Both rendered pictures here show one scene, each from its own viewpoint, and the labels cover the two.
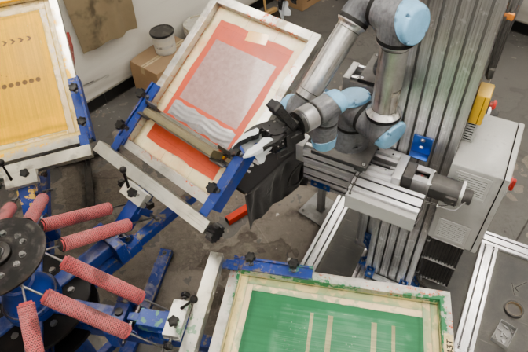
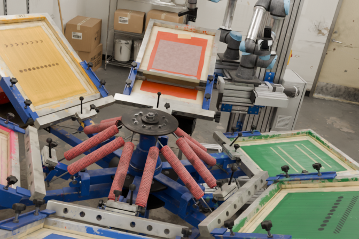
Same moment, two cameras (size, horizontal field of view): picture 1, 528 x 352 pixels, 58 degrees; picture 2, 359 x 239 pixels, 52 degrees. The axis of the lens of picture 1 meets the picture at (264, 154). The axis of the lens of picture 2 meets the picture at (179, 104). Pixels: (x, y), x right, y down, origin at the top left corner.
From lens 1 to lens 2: 1.97 m
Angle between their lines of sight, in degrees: 39
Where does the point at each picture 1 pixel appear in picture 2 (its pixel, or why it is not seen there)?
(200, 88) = (163, 61)
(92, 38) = not seen: outside the picture
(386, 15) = (279, 2)
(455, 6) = not seen: hidden behind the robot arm
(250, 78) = (190, 53)
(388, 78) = (276, 31)
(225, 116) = (186, 71)
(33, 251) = (167, 116)
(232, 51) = (173, 43)
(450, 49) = (283, 26)
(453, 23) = not seen: hidden behind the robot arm
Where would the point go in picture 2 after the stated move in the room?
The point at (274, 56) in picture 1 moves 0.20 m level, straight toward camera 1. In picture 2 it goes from (198, 42) to (214, 50)
